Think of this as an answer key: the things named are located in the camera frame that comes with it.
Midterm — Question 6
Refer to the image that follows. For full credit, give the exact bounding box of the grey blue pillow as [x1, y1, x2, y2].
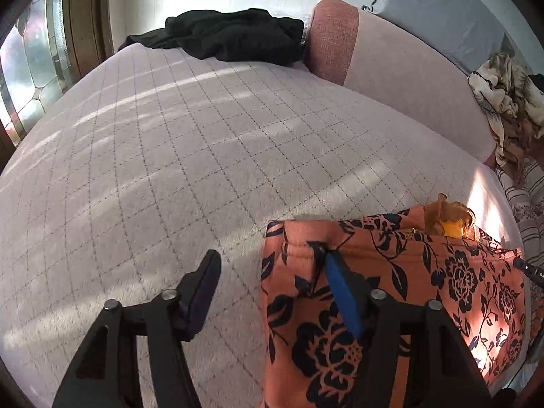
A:
[363, 0, 516, 75]

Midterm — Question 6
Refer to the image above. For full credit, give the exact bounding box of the orange black floral garment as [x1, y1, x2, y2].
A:
[261, 206, 527, 407]

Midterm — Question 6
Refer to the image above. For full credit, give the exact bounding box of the pink quilted bed cover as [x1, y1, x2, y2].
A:
[1, 45, 521, 407]

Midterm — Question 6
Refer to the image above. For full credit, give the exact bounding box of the black crumpled garment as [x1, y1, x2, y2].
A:
[120, 8, 304, 65]

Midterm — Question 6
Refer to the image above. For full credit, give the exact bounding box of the beige brown patterned cloth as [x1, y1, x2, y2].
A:
[467, 53, 543, 187]

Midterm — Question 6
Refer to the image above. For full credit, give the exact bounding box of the stained glass window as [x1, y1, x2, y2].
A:
[1, 0, 77, 147]

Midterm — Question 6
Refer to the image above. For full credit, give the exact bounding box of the striped beige pillow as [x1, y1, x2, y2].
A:
[495, 157, 544, 268]

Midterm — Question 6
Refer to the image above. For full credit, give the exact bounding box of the pink bolster pillow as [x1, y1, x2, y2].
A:
[303, 0, 495, 168]

